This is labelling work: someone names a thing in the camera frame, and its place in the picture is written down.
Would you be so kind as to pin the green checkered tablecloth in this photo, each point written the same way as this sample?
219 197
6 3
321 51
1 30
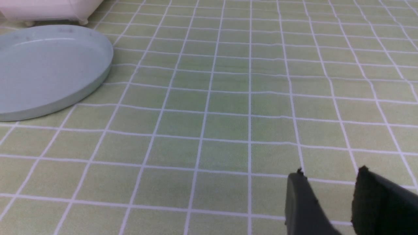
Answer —
208 107

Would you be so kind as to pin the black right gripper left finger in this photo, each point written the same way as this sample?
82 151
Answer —
303 213

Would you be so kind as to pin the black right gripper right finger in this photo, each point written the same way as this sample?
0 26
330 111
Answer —
382 207

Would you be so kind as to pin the light blue round plate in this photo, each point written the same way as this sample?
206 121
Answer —
48 68

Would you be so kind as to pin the white two-slot toaster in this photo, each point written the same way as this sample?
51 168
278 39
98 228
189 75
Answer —
32 11

